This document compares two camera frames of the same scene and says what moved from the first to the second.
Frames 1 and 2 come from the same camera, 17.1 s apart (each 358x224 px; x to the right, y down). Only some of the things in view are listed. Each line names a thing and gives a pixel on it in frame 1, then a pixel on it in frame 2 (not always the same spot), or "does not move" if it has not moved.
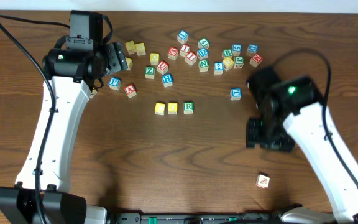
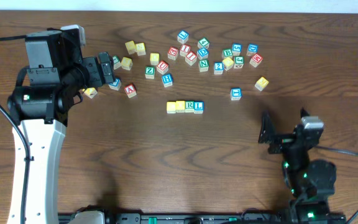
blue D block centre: x=202 y=53 does not move
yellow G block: x=228 y=63 does not move
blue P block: x=114 y=83 does not move
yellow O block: x=172 y=108 -> x=180 y=106
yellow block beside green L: x=128 y=63 does not move
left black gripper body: x=114 y=58 -> x=105 y=68
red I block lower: x=191 y=58 does not move
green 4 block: x=203 y=43 does not move
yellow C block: x=160 y=109 -> x=171 y=107
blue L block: x=263 y=181 -> x=198 y=107
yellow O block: x=155 y=58 does not move
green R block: x=188 y=107 does not move
